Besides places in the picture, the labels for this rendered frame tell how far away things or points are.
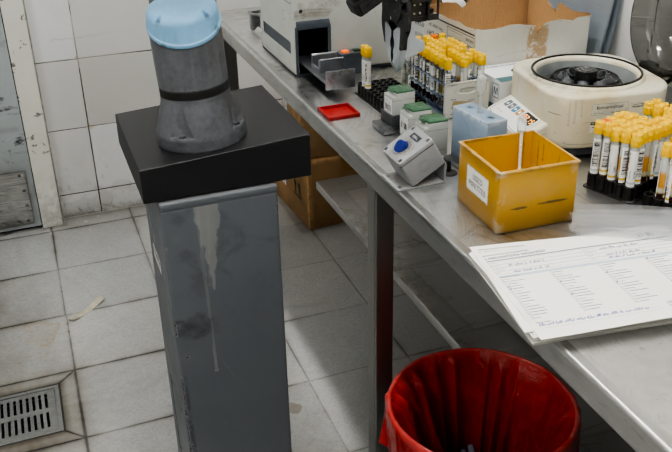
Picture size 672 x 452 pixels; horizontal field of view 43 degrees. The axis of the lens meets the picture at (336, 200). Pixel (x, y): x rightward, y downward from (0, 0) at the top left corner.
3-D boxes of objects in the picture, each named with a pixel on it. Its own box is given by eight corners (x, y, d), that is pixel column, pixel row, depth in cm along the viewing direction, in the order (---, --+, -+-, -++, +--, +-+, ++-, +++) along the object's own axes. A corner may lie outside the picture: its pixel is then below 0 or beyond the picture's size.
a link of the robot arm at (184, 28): (156, 97, 134) (140, 13, 128) (157, 71, 146) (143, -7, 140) (231, 87, 136) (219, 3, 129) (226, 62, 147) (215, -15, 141)
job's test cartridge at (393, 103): (383, 119, 165) (383, 88, 162) (405, 115, 166) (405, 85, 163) (392, 126, 161) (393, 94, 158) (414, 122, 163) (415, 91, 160)
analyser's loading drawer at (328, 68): (295, 64, 196) (294, 42, 194) (322, 61, 198) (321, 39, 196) (326, 90, 179) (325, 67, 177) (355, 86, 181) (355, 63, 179)
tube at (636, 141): (620, 196, 134) (630, 132, 130) (630, 195, 135) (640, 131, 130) (625, 200, 133) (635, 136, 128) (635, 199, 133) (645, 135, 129)
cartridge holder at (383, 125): (372, 127, 165) (372, 109, 163) (413, 119, 168) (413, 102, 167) (384, 136, 161) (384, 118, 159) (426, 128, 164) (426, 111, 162)
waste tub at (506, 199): (455, 198, 136) (457, 140, 131) (529, 186, 139) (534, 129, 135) (494, 236, 124) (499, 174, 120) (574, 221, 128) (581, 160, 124)
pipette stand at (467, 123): (443, 160, 150) (445, 107, 145) (476, 153, 152) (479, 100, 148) (477, 181, 141) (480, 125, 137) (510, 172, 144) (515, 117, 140)
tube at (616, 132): (612, 194, 135) (619, 131, 130) (602, 191, 136) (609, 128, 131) (617, 190, 136) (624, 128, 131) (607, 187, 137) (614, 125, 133)
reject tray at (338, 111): (317, 110, 174) (317, 107, 174) (348, 106, 176) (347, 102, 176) (328, 121, 168) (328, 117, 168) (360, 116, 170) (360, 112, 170)
